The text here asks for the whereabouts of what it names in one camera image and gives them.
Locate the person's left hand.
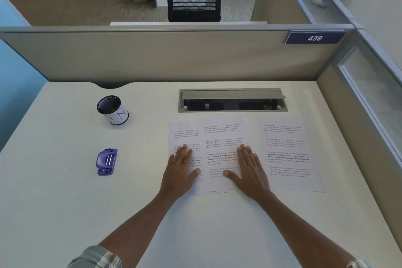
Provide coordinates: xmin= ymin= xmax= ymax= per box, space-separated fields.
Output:
xmin=160 ymin=144 xmax=201 ymax=198

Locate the person's right hand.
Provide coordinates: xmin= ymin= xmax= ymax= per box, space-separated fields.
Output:
xmin=223 ymin=144 xmax=272 ymax=202

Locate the white printed paper sheet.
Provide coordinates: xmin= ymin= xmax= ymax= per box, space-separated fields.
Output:
xmin=258 ymin=116 xmax=326 ymax=193
xmin=201 ymin=117 xmax=262 ymax=195
xmin=168 ymin=121 xmax=205 ymax=197

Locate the person's left forearm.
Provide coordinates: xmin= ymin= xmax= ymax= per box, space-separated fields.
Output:
xmin=98 ymin=188 xmax=189 ymax=268

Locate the person's right forearm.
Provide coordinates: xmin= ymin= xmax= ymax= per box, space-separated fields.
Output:
xmin=248 ymin=190 xmax=359 ymax=268

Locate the black mesh pen cup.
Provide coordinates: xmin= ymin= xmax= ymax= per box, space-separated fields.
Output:
xmin=97 ymin=95 xmax=131 ymax=126

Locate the beige desk partition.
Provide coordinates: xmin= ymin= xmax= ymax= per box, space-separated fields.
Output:
xmin=0 ymin=24 xmax=357 ymax=89

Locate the plaid shirt sleeve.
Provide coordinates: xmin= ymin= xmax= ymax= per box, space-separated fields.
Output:
xmin=67 ymin=245 xmax=123 ymax=268

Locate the beige glazed side partition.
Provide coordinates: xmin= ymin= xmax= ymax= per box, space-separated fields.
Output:
xmin=315 ymin=27 xmax=402 ymax=196

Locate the blue number sign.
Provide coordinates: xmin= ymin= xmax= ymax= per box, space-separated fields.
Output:
xmin=285 ymin=29 xmax=346 ymax=45

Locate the blue partition panel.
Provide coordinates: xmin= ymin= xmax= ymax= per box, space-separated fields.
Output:
xmin=0 ymin=0 xmax=51 ymax=153

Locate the grey desk cable tray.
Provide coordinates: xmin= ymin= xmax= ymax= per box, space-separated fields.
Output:
xmin=178 ymin=89 xmax=288 ymax=114

